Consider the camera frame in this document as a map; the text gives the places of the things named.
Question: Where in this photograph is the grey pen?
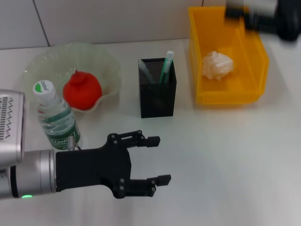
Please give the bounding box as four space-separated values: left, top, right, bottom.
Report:
138 58 157 84

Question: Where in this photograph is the black mesh pen holder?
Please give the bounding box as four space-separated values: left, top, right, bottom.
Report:
138 57 177 119

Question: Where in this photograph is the clear green-label water bottle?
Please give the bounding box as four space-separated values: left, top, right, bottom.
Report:
32 80 83 151

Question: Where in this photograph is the pale green glass fruit plate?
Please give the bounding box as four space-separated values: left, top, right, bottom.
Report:
22 42 122 114

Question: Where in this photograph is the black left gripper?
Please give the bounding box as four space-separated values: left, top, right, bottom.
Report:
55 129 172 200

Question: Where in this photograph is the left wrist cable with connector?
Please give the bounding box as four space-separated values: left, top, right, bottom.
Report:
67 136 83 151

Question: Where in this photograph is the white paper ball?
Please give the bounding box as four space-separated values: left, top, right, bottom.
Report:
202 50 235 82

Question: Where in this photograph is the green pen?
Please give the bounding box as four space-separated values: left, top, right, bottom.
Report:
158 50 175 84

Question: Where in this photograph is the yellow plastic bin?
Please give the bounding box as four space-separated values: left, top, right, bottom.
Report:
188 6 270 105

